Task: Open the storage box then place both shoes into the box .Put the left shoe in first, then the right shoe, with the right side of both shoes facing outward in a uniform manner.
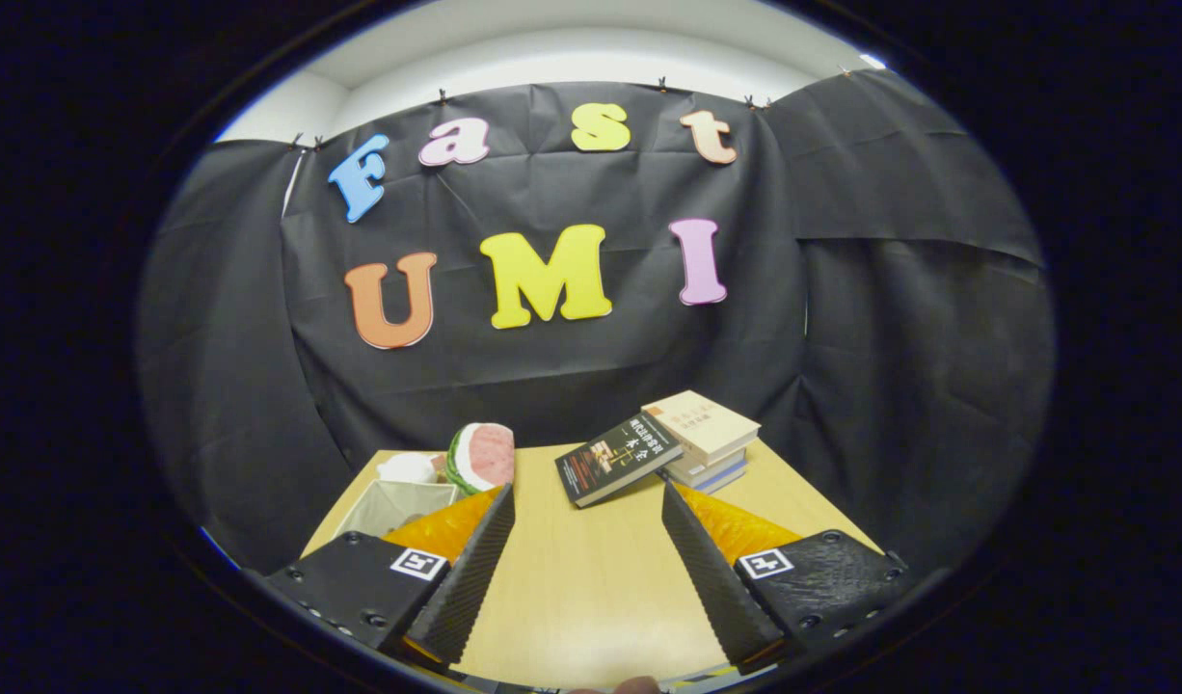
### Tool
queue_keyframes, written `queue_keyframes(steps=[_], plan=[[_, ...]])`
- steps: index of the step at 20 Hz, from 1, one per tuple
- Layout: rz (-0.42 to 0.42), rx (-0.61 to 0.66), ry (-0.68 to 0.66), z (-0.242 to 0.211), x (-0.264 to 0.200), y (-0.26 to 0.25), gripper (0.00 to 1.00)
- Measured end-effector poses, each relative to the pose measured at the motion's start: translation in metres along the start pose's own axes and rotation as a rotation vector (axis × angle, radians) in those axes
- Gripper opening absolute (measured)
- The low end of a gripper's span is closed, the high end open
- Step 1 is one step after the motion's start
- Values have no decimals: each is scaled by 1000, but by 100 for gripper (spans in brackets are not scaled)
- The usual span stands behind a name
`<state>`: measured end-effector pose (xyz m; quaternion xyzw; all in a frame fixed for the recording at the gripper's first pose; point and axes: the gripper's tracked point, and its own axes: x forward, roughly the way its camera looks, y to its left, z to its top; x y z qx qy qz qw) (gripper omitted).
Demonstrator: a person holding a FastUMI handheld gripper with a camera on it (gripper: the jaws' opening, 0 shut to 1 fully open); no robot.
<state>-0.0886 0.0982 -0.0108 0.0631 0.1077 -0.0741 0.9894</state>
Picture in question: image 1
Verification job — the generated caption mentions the black cover book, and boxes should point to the black cover book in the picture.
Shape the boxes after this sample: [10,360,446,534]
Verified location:
[553,412,685,509]

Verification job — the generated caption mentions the white plush toy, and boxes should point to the white plush toy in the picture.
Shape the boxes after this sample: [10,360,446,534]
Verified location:
[376,451,448,486]

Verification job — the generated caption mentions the tan thick book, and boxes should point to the tan thick book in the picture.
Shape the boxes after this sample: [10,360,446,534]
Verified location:
[664,445,754,481]

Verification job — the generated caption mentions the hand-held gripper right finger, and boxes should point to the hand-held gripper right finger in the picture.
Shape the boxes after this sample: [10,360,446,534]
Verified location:
[660,482,915,676]

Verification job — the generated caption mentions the grey fabric storage box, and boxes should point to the grey fabric storage box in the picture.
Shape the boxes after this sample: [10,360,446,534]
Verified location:
[335,478,463,542]

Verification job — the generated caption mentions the beige cover book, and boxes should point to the beige cover book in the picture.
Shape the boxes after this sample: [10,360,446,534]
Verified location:
[640,389,762,467]

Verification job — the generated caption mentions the black backdrop cloth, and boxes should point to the black backdrop cloth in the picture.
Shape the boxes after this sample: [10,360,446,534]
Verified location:
[136,67,1057,579]

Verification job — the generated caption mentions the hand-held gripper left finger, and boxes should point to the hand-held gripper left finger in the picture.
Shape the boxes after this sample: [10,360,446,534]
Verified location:
[263,484,517,674]

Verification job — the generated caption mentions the watermelon slice plush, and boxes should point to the watermelon slice plush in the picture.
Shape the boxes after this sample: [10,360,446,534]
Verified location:
[445,422,517,496]

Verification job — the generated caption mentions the blue cover book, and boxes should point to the blue cover book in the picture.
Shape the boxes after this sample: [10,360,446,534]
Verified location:
[683,463,750,495]

